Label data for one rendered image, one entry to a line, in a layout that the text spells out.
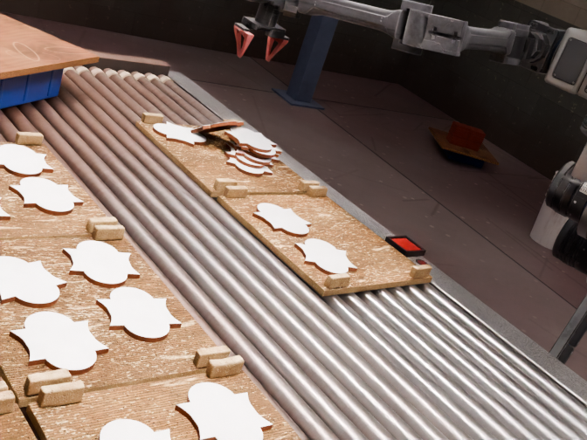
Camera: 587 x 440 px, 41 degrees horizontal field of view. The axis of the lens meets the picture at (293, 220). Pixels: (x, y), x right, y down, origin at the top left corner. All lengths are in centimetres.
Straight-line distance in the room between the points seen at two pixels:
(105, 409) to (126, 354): 14
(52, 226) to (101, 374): 44
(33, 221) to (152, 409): 54
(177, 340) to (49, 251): 30
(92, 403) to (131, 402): 6
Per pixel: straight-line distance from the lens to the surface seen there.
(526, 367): 172
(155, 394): 119
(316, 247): 175
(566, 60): 222
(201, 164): 202
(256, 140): 214
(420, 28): 178
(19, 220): 155
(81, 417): 112
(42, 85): 220
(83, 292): 137
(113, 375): 120
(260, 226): 178
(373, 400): 138
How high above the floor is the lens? 166
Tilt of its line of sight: 23 degrees down
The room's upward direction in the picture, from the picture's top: 20 degrees clockwise
